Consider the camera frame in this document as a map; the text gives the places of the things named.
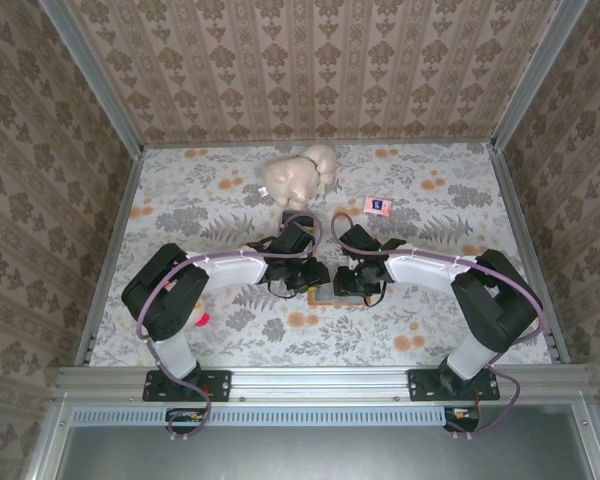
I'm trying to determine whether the orange card holder wallet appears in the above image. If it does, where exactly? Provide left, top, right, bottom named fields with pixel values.
left=307, top=283, right=377, bottom=307

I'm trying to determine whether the grey metal sheet panel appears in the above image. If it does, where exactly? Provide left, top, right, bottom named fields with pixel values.
left=27, top=403, right=600, bottom=480

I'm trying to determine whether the cream plush dog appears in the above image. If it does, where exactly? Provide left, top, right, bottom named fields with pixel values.
left=261, top=143, right=339, bottom=211

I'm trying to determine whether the pink packet with blue label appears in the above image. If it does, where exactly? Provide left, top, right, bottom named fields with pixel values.
left=363, top=197, right=393, bottom=218

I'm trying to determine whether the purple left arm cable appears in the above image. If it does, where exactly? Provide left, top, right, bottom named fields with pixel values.
left=136, top=212, right=324, bottom=442

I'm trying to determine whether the aluminium mounting rail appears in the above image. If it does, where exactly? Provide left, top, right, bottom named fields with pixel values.
left=54, top=363, right=590, bottom=404

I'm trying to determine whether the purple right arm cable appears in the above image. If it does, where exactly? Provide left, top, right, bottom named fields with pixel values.
left=329, top=212, right=546, bottom=442

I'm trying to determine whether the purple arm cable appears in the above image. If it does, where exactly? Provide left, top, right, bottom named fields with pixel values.
left=136, top=212, right=324, bottom=442
left=329, top=212, right=546, bottom=442

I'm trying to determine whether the black connector board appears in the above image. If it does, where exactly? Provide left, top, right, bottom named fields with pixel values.
left=165, top=407, right=215, bottom=435
left=443, top=405, right=482, bottom=434

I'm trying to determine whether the aluminium frame post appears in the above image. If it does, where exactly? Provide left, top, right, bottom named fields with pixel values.
left=37, top=0, right=147, bottom=157
left=489, top=0, right=594, bottom=154

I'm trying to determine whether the pink horned plush doll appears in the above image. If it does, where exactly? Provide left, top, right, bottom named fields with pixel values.
left=187, top=293, right=213, bottom=330

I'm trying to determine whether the aluminium side rail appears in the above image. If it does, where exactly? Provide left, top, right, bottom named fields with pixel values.
left=74, top=147, right=145, bottom=366
left=488, top=144, right=572, bottom=365

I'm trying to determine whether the white slotted cable duct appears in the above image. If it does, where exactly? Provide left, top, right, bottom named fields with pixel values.
left=71, top=405, right=454, bottom=427

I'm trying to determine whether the aluminium back rail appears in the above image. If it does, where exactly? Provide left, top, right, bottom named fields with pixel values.
left=140, top=138, right=499, bottom=150

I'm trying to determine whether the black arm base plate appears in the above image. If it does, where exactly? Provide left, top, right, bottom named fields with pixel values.
left=142, top=368, right=233, bottom=403
left=407, top=367, right=501, bottom=403

